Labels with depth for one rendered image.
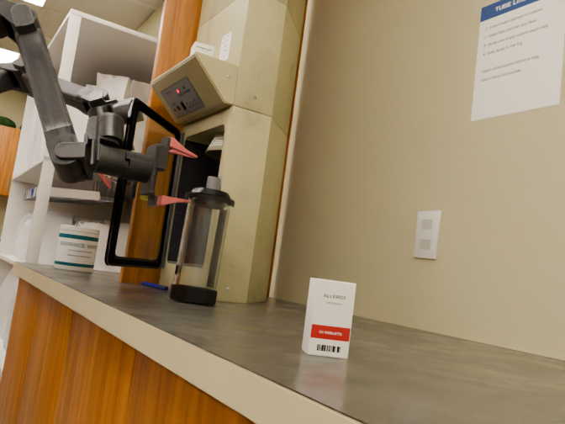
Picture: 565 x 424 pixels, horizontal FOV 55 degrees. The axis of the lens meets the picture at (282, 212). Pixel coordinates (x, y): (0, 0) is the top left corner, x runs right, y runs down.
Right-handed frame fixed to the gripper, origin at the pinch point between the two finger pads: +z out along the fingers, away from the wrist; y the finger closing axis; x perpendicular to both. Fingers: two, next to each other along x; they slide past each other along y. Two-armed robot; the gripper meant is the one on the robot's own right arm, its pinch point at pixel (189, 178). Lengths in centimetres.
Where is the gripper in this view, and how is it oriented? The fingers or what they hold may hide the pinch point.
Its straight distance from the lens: 117.6
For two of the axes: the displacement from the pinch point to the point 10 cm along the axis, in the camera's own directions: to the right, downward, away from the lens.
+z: 8.4, 1.7, 5.2
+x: -5.3, 0.2, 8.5
